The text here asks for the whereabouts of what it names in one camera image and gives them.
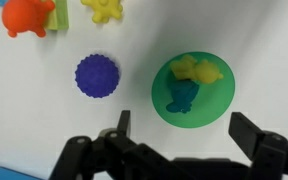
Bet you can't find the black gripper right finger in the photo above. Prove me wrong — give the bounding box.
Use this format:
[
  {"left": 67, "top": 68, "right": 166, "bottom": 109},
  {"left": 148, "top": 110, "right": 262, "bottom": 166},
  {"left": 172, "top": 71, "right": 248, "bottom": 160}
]
[{"left": 228, "top": 111, "right": 288, "bottom": 180}]

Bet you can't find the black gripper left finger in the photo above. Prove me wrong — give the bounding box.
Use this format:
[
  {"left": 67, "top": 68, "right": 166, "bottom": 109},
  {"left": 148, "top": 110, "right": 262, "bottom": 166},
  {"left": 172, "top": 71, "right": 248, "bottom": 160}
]
[{"left": 48, "top": 109, "right": 177, "bottom": 180}]

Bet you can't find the teal rubber animal toy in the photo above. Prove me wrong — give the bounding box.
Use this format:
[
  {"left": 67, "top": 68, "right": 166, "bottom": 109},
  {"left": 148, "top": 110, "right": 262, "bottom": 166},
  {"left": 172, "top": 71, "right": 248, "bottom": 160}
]
[{"left": 165, "top": 79, "right": 201, "bottom": 115}]

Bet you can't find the green plastic bowl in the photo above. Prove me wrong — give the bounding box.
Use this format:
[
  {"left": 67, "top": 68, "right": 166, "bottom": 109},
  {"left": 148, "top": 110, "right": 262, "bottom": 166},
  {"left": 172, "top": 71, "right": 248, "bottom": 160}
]
[{"left": 151, "top": 51, "right": 236, "bottom": 129}]

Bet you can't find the purple bumpy ball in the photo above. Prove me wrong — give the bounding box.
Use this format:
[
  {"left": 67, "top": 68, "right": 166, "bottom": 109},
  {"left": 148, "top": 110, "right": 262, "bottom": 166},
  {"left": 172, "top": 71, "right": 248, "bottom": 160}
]
[{"left": 74, "top": 53, "right": 121, "bottom": 99}]

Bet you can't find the yellow rubber animal toy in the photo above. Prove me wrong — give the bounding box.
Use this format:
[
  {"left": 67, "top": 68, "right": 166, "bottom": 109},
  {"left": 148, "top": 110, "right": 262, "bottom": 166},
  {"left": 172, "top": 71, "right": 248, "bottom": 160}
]
[{"left": 169, "top": 54, "right": 225, "bottom": 85}]

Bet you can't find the light green cube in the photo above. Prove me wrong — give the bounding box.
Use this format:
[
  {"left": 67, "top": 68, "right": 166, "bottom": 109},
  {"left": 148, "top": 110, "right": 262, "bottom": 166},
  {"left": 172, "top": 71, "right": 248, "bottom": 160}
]
[{"left": 44, "top": 0, "right": 70, "bottom": 32}]

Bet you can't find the yellow star rubber toy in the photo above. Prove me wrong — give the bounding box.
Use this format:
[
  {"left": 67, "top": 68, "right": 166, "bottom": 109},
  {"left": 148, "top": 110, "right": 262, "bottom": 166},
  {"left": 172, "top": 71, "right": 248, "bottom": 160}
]
[{"left": 80, "top": 0, "right": 125, "bottom": 25}]

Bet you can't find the orange rubber animal toy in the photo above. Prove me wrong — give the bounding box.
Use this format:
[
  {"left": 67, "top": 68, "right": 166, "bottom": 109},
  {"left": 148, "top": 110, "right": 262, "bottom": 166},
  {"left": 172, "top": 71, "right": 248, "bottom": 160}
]
[{"left": 1, "top": 0, "right": 56, "bottom": 39}]

